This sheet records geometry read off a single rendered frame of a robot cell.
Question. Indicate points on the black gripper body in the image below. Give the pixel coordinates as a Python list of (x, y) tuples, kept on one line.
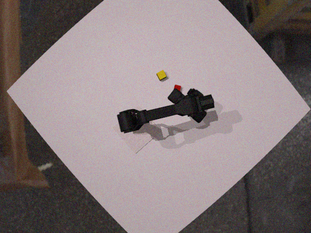
[(174, 97)]

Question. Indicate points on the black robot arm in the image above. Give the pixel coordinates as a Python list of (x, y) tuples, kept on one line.
[(192, 104)]

